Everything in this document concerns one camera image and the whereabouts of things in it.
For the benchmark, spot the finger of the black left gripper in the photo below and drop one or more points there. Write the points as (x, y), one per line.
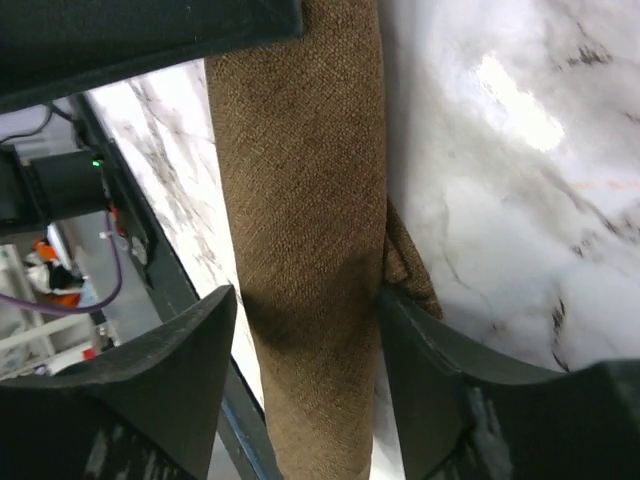
(52, 49)

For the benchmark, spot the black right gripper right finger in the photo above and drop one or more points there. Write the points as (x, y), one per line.
(464, 411)

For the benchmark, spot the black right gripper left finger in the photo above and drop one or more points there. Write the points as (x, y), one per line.
(147, 409)

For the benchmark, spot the brown cloth napkin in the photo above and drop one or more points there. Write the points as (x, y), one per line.
(301, 142)

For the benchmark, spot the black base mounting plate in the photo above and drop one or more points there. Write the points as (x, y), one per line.
(241, 425)

